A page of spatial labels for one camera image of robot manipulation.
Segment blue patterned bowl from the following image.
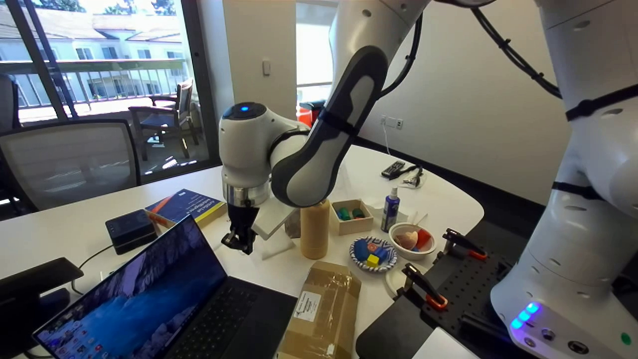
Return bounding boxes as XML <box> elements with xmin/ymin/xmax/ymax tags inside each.
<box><xmin>349</xmin><ymin>236</ymin><xmax>398</xmax><ymax>273</ymax></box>

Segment blue spray bottle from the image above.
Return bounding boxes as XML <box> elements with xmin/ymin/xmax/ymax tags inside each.
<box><xmin>381</xmin><ymin>187</ymin><xmax>401</xmax><ymax>233</ymax></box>

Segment black remote control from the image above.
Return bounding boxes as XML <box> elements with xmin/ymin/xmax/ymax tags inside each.
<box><xmin>381</xmin><ymin>160</ymin><xmax>406</xmax><ymax>180</ymax></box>

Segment red bin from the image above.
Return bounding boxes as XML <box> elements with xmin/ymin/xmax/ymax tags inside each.
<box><xmin>297</xmin><ymin>100</ymin><xmax>327</xmax><ymax>128</ymax></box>

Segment dark office chair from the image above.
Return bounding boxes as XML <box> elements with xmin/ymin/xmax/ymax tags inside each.
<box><xmin>0</xmin><ymin>74</ymin><xmax>21</xmax><ymax>131</ymax></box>

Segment white paper sheet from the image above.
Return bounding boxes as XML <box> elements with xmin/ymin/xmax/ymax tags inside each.
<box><xmin>412</xmin><ymin>327</ymin><xmax>480</xmax><ymax>359</ymax></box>

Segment blue and yellow book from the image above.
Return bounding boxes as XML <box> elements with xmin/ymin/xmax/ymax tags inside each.
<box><xmin>145</xmin><ymin>188</ymin><xmax>228</xmax><ymax>230</ymax></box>

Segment white foam board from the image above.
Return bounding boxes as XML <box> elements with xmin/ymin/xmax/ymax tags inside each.
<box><xmin>251</xmin><ymin>196</ymin><xmax>300</xmax><ymax>241</ymax></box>

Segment black cable bundle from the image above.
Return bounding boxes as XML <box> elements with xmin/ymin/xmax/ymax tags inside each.
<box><xmin>398</xmin><ymin>165</ymin><xmax>425</xmax><ymax>188</ymax></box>

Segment small wooden box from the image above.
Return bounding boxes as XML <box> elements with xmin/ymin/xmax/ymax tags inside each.
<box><xmin>329</xmin><ymin>199</ymin><xmax>375</xmax><ymax>236</ymax></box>

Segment black laptop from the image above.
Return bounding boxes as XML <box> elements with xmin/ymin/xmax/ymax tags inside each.
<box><xmin>32</xmin><ymin>214</ymin><xmax>299</xmax><ymax>359</ymax></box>

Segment white bowl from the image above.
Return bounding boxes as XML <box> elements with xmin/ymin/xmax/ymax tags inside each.
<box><xmin>388</xmin><ymin>222</ymin><xmax>438</xmax><ymax>261</ymax></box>

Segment glass balcony door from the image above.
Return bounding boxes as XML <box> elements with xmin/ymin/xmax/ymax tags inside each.
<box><xmin>0</xmin><ymin>0</ymin><xmax>221</xmax><ymax>182</ymax></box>

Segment grey mesh office chair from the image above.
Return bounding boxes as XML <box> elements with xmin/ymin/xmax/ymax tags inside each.
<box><xmin>0</xmin><ymin>119</ymin><xmax>142</xmax><ymax>213</ymax></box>

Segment wooden patio chair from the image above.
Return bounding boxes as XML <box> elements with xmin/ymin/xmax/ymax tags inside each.
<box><xmin>128</xmin><ymin>78</ymin><xmax>200</xmax><ymax>162</ymax></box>

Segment brown cardboard box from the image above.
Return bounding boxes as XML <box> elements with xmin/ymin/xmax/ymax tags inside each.
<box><xmin>276</xmin><ymin>260</ymin><xmax>362</xmax><ymax>359</ymax></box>

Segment black device on mount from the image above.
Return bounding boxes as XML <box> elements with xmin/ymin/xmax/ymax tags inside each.
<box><xmin>0</xmin><ymin>257</ymin><xmax>84</xmax><ymax>346</ymax></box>

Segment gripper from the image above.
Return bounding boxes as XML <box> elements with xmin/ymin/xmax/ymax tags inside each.
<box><xmin>221</xmin><ymin>202</ymin><xmax>260</xmax><ymax>255</ymax></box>

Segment tan cylinder bottle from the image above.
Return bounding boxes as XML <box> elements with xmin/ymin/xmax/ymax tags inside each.
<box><xmin>300</xmin><ymin>199</ymin><xmax>331</xmax><ymax>260</ymax></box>

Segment small black box device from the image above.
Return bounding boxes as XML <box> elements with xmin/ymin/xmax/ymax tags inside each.
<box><xmin>105</xmin><ymin>209</ymin><xmax>158</xmax><ymax>255</ymax></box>

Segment black clamp orange tips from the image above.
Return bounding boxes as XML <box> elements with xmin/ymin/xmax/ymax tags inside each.
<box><xmin>394</xmin><ymin>262</ymin><xmax>449</xmax><ymax>311</ymax></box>
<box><xmin>433</xmin><ymin>228</ymin><xmax>488</xmax><ymax>264</ymax></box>

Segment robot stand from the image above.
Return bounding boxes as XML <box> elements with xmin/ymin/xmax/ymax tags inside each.
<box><xmin>355</xmin><ymin>219</ymin><xmax>638</xmax><ymax>359</ymax></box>

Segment narrow window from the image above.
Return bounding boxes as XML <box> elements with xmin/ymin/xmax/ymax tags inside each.
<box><xmin>296</xmin><ymin>2</ymin><xmax>340</xmax><ymax>106</ymax></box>

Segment tan wooden heart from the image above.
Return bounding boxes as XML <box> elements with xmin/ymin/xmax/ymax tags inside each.
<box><xmin>396</xmin><ymin>230</ymin><xmax>419</xmax><ymax>250</ymax></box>

